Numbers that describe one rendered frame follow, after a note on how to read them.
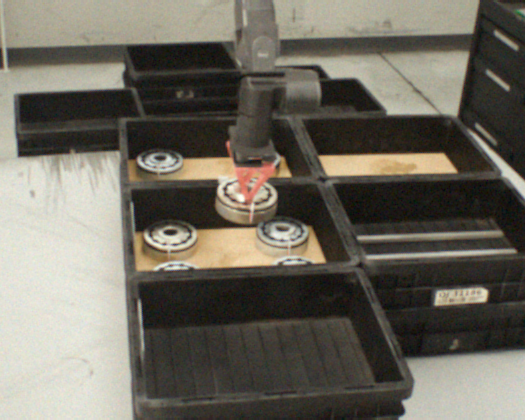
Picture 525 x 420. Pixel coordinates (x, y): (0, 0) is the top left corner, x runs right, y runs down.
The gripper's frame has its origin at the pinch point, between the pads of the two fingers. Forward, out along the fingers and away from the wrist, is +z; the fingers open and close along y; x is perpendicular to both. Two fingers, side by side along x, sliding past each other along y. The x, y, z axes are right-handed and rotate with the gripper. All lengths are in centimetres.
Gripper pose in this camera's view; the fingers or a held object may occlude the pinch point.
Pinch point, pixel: (246, 187)
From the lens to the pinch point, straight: 146.5
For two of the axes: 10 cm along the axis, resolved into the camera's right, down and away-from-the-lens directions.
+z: -1.1, 8.7, 4.7
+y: -1.7, -4.9, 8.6
